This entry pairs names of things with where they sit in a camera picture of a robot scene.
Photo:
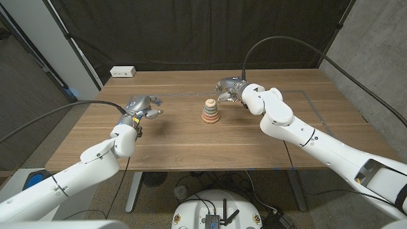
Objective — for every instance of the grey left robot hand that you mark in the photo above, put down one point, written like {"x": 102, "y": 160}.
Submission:
{"x": 138, "y": 103}

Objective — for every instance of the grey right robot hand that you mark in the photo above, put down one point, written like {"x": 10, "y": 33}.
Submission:
{"x": 233, "y": 84}

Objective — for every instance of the small cream disc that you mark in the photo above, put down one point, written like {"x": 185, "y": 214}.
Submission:
{"x": 210, "y": 102}

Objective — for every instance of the small dark grey disc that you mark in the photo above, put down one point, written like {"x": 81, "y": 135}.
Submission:
{"x": 210, "y": 108}

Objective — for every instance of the sage green disc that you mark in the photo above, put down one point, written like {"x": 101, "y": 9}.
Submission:
{"x": 210, "y": 112}

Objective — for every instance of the dusty pink disc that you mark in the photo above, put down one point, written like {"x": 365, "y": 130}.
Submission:
{"x": 210, "y": 116}

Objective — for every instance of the coral red disc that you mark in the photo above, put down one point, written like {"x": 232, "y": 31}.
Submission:
{"x": 210, "y": 119}

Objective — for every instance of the white left robot shoulder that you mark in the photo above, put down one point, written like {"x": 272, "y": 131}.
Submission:
{"x": 63, "y": 225}

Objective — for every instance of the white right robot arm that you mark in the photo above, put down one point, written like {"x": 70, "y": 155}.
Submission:
{"x": 318, "y": 140}

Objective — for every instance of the white right robot shoulder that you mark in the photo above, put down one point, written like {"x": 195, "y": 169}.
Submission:
{"x": 397, "y": 225}

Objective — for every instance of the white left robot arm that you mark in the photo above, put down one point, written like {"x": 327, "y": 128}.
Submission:
{"x": 63, "y": 178}

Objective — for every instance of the white power strip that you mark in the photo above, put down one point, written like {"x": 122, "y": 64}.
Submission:
{"x": 122, "y": 71}

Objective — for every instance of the black backdrop curtain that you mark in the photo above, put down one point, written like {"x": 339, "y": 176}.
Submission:
{"x": 190, "y": 31}

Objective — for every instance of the black floor fan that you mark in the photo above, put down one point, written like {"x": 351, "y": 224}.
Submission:
{"x": 154, "y": 178}

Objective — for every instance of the white table leg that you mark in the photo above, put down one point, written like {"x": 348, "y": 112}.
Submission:
{"x": 133, "y": 191}

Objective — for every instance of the black backdrop stand pole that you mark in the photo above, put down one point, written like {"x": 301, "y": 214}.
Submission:
{"x": 67, "y": 35}
{"x": 340, "y": 25}

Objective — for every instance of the grey round floor object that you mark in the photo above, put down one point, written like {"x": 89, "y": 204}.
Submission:
{"x": 181, "y": 192}

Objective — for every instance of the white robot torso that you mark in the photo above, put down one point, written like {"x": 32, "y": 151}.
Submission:
{"x": 190, "y": 210}

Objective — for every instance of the grey table leg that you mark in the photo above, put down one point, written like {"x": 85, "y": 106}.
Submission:
{"x": 295, "y": 191}

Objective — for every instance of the blue black foot pedal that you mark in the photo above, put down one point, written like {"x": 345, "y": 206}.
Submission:
{"x": 35, "y": 178}

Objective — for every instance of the silver router with antennas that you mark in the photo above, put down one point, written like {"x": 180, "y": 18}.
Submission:
{"x": 212, "y": 221}

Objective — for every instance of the black power adapter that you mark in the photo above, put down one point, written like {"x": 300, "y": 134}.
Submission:
{"x": 275, "y": 221}

